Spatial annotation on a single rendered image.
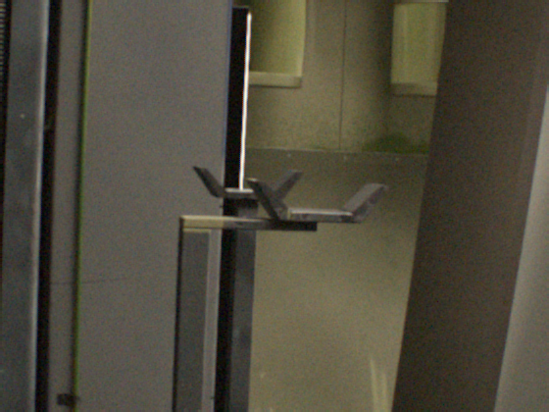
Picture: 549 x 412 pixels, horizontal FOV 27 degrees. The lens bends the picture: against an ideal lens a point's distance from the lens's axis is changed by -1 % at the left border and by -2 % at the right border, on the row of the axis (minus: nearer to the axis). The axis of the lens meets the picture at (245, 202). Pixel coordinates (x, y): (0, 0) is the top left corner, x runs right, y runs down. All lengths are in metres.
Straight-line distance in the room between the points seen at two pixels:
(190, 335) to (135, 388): 0.60
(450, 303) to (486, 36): 0.44
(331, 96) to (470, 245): 1.38
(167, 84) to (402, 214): 2.02
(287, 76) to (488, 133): 1.06
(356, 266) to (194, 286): 2.43
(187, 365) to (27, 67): 0.20
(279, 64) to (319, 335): 0.69
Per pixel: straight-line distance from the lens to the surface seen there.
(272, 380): 2.89
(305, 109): 3.20
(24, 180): 0.72
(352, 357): 2.97
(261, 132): 3.17
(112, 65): 1.23
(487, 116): 1.87
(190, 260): 0.66
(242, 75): 1.26
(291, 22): 2.86
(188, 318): 0.66
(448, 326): 1.98
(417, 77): 2.97
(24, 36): 0.72
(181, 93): 1.23
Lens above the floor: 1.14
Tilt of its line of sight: 3 degrees down
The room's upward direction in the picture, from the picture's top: 3 degrees clockwise
